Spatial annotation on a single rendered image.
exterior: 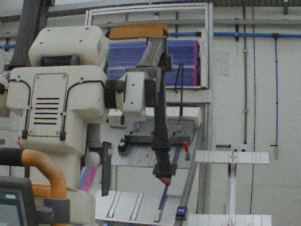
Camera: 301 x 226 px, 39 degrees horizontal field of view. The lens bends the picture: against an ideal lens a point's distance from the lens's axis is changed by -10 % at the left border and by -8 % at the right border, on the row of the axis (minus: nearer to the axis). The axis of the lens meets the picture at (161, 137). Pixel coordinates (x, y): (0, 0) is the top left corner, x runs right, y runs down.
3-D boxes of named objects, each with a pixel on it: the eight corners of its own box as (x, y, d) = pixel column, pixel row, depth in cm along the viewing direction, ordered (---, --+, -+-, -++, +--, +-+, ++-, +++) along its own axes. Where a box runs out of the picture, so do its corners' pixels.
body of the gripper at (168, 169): (156, 166, 210) (153, 153, 205) (178, 167, 207) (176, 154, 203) (152, 176, 205) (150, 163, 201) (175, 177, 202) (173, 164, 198)
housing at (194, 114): (200, 138, 243) (197, 116, 234) (112, 135, 256) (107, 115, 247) (202, 128, 249) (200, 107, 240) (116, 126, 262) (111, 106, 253)
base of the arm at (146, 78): (112, 79, 124) (156, 80, 123) (117, 67, 131) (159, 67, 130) (114, 107, 129) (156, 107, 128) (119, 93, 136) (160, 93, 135)
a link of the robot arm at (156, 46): (144, 31, 172) (170, 31, 171) (146, 62, 179) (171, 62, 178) (122, 72, 133) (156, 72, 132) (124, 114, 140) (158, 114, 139)
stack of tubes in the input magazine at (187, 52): (196, 86, 237) (196, 38, 239) (104, 87, 250) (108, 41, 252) (200, 90, 249) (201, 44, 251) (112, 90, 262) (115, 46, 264)
